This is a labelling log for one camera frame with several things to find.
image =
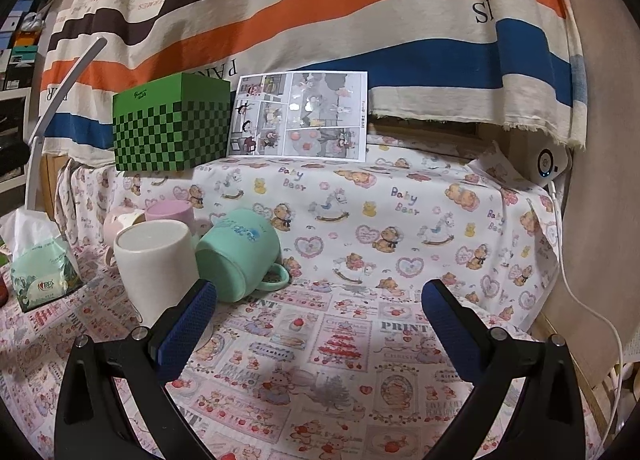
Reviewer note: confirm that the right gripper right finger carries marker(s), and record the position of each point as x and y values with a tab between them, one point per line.
547	422

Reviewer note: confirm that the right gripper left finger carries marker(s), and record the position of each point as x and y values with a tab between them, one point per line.
91	421

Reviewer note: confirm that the white paper cup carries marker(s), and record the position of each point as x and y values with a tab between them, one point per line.
156	262

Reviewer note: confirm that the green tissue pack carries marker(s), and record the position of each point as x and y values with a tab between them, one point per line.
43	267

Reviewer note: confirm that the baby bear print cloth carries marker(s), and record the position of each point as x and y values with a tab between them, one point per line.
406	215

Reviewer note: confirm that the mint green mug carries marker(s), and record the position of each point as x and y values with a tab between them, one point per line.
240	255

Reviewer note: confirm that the white mug with pink lid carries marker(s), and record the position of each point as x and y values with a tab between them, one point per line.
180	210

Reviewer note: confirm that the green checkered box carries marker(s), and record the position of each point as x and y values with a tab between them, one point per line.
172	124

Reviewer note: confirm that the comic picture card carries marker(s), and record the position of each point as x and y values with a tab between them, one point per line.
301	115

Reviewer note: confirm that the white shelf unit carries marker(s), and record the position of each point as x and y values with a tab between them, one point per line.
20	35

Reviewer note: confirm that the striped cloth backdrop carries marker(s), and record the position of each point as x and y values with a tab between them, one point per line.
511	63

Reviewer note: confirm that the white device with blue ring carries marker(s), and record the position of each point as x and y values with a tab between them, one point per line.
545	160

